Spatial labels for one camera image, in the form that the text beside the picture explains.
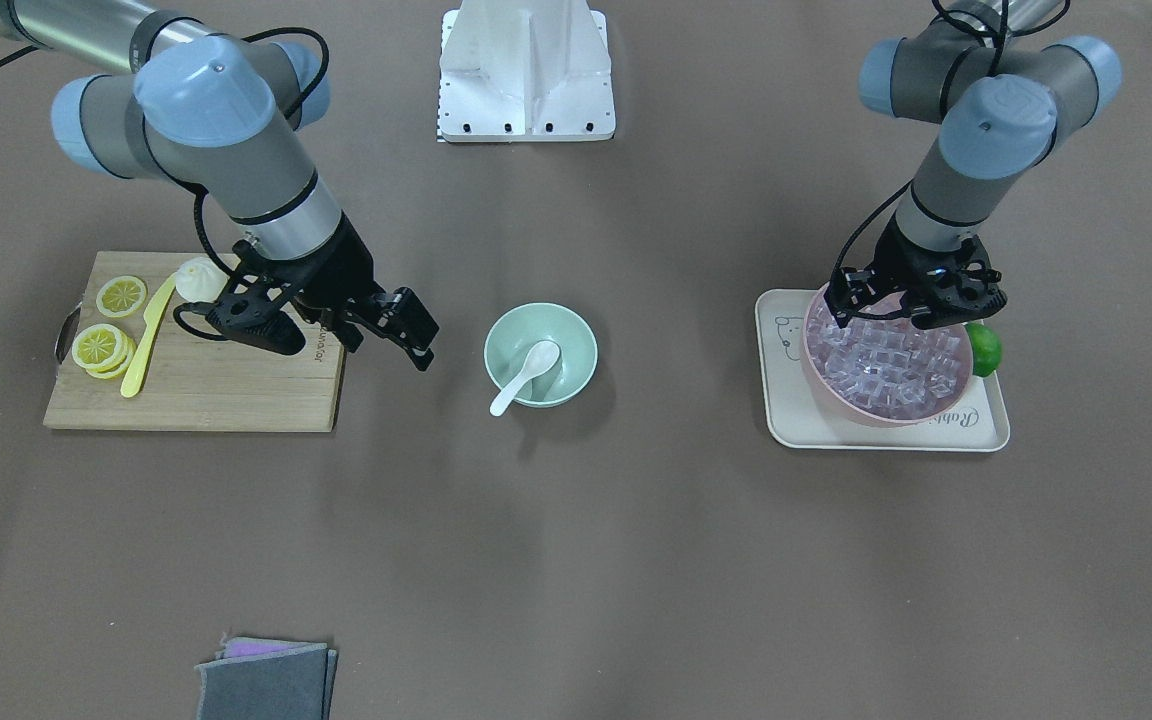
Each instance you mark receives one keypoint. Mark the clear ice cubes pile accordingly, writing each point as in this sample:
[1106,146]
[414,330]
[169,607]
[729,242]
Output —
[881,365]

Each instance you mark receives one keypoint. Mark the yellow plastic knife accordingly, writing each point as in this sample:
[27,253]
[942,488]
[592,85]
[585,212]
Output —
[134,377]

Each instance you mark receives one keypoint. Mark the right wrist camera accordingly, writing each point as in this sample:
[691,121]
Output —
[250,318]

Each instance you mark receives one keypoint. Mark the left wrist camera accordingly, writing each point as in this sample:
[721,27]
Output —
[948,288]

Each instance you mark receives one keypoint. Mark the stacked lemon slices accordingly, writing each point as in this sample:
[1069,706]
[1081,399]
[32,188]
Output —
[103,351]

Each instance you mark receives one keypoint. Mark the pink bowl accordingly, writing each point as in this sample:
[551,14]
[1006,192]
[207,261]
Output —
[821,385]

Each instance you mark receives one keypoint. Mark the purple cloth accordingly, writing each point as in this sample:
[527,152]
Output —
[235,647]

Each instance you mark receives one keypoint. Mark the mint green bowl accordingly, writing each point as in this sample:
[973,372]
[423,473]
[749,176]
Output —
[511,338]

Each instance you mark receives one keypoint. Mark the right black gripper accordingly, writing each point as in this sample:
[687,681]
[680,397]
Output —
[344,276]

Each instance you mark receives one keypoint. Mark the white steamed bun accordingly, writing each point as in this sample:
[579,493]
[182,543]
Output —
[200,281]

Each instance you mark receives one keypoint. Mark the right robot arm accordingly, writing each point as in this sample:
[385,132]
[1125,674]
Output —
[217,115]

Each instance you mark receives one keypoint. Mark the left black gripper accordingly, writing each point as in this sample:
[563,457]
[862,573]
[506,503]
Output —
[909,255]

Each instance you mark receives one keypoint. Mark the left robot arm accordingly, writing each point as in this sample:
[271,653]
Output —
[1001,112]

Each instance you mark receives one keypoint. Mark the bamboo cutting board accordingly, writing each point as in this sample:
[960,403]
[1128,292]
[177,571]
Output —
[194,384]

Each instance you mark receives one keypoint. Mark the green lime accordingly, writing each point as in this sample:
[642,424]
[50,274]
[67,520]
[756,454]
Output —
[987,349]

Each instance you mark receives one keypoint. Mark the single lemon slice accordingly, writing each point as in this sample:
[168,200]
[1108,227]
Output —
[122,296]

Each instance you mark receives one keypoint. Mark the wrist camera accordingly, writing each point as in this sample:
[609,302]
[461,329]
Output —
[948,288]
[250,318]

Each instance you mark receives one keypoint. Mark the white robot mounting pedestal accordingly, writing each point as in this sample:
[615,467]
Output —
[525,71]

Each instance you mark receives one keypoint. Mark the beige rabbit tray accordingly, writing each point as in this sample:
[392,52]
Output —
[800,414]

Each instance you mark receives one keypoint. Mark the grey folded cloth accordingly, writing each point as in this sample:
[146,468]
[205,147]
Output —
[296,684]

